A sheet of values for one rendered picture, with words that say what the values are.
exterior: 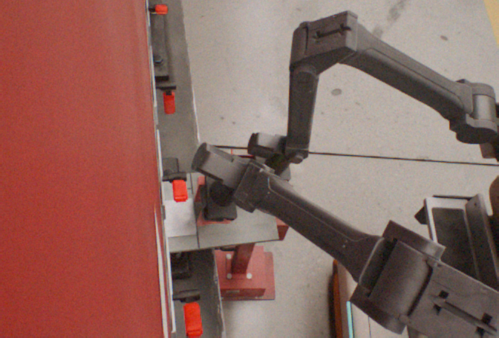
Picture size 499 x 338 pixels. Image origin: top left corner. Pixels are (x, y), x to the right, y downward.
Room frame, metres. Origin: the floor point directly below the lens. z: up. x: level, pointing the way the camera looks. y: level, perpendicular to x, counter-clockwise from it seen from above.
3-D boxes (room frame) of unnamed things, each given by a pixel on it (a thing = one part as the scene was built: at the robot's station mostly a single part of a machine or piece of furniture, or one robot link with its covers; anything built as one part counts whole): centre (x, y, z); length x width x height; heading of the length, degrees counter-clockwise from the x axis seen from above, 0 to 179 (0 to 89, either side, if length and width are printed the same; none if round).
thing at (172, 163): (0.47, 0.15, 0.89); 0.30 x 0.05 x 0.03; 19
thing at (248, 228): (0.46, 0.05, 1.00); 0.26 x 0.18 x 0.01; 109
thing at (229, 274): (0.63, -0.05, 0.13); 0.10 x 0.10 x 0.01; 12
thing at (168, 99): (0.58, 0.18, 1.20); 0.04 x 0.02 x 0.10; 109
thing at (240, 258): (0.63, -0.05, 0.39); 0.05 x 0.05 x 0.54; 12
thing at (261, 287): (0.64, -0.08, 0.06); 0.25 x 0.20 x 0.12; 102
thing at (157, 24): (1.00, 0.34, 0.89); 0.30 x 0.05 x 0.03; 19
